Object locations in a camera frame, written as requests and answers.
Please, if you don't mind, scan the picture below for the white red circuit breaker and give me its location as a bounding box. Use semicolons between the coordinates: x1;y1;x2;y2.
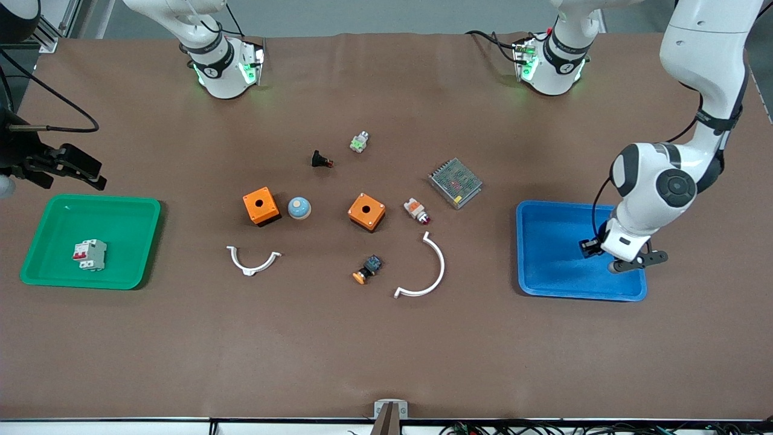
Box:
72;239;108;272

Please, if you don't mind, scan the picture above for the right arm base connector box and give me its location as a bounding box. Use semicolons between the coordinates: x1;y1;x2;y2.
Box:
242;41;266;86

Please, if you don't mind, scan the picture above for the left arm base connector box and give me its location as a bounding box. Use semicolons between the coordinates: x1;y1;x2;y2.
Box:
513;37;539;82

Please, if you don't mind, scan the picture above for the blue plastic tray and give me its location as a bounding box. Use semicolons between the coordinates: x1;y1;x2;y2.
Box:
515;200;648;302

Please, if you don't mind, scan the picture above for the green plastic tray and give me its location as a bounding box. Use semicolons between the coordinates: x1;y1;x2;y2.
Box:
19;193;162;291

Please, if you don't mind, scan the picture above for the metal mesh power supply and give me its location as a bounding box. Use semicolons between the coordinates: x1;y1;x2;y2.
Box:
428;158;483;210

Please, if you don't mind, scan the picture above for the large white curved clip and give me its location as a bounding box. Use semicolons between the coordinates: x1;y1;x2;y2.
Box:
394;231;446;300

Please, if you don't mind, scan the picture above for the orange white indicator lamp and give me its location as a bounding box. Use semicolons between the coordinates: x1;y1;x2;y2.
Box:
403;197;432;226

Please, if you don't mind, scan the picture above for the orange button box black base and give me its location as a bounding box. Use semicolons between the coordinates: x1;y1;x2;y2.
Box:
242;187;282;227

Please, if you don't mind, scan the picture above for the small white curved clip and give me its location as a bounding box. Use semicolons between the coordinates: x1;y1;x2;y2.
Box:
226;245;283;277

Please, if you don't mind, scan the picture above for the brown table mat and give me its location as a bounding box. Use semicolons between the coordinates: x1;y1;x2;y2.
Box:
0;31;773;421

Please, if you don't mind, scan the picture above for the orange push button blue block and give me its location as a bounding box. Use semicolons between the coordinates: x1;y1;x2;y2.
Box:
352;254;383;285

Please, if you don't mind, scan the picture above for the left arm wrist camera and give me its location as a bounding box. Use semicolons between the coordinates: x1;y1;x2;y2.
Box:
608;250;669;274

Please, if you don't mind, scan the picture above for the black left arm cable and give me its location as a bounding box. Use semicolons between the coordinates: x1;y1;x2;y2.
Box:
591;106;728;243

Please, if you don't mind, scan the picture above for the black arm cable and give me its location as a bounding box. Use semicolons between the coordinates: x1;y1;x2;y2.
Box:
0;47;100;134
591;106;728;243

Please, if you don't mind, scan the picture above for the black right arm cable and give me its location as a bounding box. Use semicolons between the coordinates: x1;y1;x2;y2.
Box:
0;47;100;134

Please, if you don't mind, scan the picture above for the black left base cable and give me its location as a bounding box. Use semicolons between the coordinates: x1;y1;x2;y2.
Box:
465;29;526;64

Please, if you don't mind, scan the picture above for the dark camera pole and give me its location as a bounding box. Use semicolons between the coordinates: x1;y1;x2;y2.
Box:
371;404;403;435

